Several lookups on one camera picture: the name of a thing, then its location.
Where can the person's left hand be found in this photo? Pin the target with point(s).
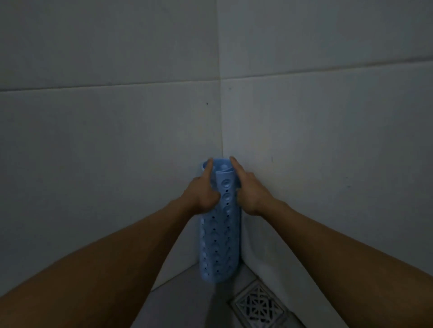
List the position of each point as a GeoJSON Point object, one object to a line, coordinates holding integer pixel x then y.
{"type": "Point", "coordinates": [201, 197]}

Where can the person's right hand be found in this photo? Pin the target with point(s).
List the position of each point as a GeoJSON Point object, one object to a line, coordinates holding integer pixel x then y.
{"type": "Point", "coordinates": [252, 196]}

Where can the blue bath mat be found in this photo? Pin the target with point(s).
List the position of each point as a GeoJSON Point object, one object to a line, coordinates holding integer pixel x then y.
{"type": "Point", "coordinates": [220, 243]}

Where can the person's left forearm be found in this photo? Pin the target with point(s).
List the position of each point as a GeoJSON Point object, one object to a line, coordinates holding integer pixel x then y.
{"type": "Point", "coordinates": [101, 270]}

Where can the person's right forearm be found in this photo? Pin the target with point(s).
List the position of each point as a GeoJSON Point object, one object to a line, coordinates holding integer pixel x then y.
{"type": "Point", "coordinates": [338, 263]}

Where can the square metal floor drain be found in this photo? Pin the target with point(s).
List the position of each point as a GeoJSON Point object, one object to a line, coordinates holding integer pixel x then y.
{"type": "Point", "coordinates": [258, 305]}

